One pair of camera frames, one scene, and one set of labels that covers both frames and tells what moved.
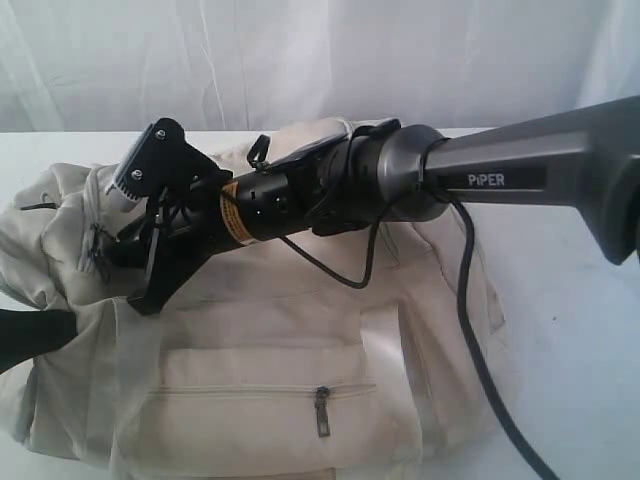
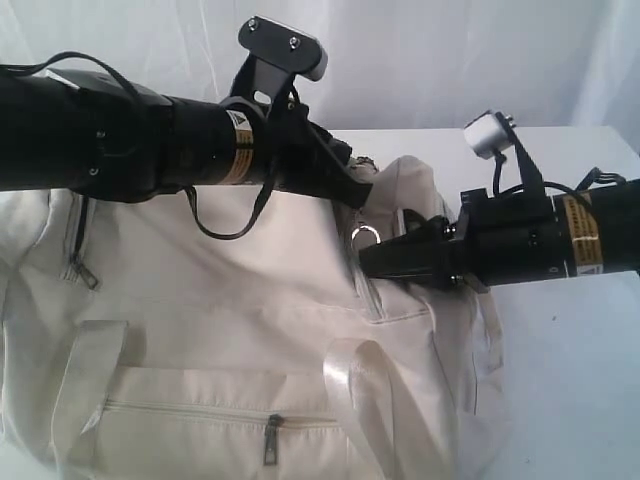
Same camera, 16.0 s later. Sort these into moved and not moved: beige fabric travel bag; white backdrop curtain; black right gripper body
Moved: black right gripper body
Not moved: white backdrop curtain; beige fabric travel bag
